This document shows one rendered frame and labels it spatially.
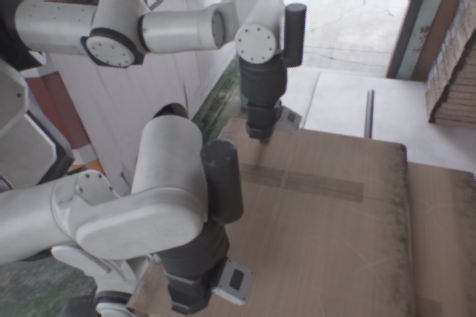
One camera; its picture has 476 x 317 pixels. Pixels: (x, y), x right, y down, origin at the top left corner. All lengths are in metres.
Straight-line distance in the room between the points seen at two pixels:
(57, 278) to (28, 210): 1.70
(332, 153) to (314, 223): 0.18
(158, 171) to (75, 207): 0.08
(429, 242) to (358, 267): 0.17
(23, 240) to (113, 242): 0.10
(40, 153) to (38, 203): 0.34
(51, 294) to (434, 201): 1.79
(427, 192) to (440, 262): 0.15
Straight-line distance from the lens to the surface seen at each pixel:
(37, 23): 0.71
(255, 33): 0.50
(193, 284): 0.41
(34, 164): 0.68
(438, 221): 0.71
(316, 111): 2.42
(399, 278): 0.57
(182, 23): 0.58
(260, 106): 0.61
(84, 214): 0.30
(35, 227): 0.36
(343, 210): 0.61
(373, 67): 3.20
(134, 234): 0.29
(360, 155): 0.71
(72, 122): 1.30
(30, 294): 2.08
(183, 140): 0.31
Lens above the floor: 1.59
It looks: 46 degrees down
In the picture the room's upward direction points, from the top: 6 degrees counter-clockwise
